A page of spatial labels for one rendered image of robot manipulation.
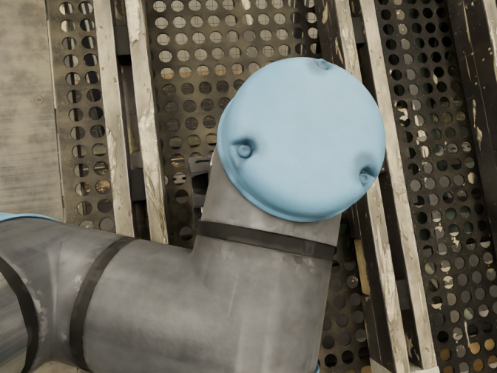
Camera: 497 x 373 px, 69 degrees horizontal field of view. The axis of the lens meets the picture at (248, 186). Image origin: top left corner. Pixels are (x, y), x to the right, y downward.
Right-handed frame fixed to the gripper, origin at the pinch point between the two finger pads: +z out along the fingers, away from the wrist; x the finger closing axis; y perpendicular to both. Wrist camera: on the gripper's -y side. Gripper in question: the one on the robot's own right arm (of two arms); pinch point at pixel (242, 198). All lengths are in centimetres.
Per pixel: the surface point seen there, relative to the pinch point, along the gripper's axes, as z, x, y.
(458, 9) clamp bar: -0.2, -27.3, -39.1
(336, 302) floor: 128, 47, -62
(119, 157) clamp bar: -4.8, -6.0, 15.0
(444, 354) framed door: 19, 34, -40
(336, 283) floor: 137, 40, -66
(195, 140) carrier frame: 106, -35, 1
